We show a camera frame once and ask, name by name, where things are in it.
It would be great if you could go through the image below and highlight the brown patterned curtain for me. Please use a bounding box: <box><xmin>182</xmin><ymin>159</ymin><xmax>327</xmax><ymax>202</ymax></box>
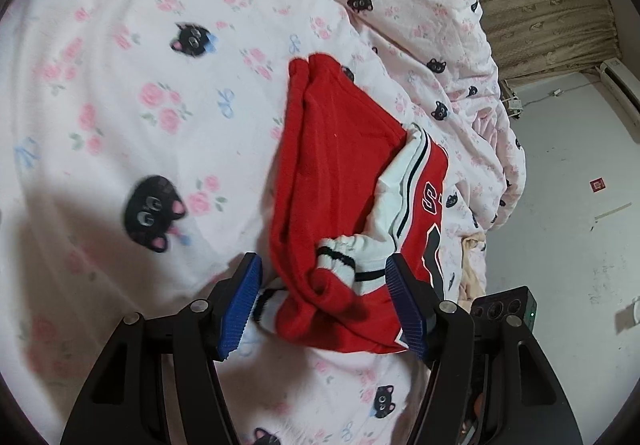
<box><xmin>470</xmin><ymin>0</ymin><xmax>618</xmax><ymax>83</ymax></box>

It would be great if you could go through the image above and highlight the pink cat print quilt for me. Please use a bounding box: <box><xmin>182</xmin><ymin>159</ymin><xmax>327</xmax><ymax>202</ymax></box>
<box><xmin>260</xmin><ymin>0</ymin><xmax>528</xmax><ymax>236</ymax></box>

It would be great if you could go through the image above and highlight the red and white jersey shirt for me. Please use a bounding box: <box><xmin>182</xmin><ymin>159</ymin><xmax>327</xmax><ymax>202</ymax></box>
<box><xmin>248</xmin><ymin>52</ymin><xmax>451</xmax><ymax>356</ymax></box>

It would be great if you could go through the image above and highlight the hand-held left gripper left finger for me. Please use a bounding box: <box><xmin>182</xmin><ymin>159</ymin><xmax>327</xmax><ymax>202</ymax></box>
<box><xmin>60</xmin><ymin>252</ymin><xmax>263</xmax><ymax>445</ymax></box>

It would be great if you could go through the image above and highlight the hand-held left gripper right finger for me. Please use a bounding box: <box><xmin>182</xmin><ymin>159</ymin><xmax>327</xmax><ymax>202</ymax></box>
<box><xmin>385</xmin><ymin>253</ymin><xmax>583</xmax><ymax>445</ymax></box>

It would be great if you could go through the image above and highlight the white air conditioner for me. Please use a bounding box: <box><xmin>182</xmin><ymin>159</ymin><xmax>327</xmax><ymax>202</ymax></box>
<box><xmin>597</xmin><ymin>58</ymin><xmax>640</xmax><ymax>108</ymax></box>

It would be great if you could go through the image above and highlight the pink cat print bed sheet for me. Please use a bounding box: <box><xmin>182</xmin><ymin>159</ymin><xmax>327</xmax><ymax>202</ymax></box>
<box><xmin>0</xmin><ymin>0</ymin><xmax>501</xmax><ymax>445</ymax></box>

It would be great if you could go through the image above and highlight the beige garment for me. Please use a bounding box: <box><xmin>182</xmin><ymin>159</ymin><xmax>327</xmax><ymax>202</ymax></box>
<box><xmin>460</xmin><ymin>232</ymin><xmax>487</xmax><ymax>301</ymax></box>

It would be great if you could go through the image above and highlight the beige wall tape strip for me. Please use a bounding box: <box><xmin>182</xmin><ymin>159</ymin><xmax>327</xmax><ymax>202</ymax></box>
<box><xmin>595</xmin><ymin>202</ymin><xmax>633</xmax><ymax>221</ymax></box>

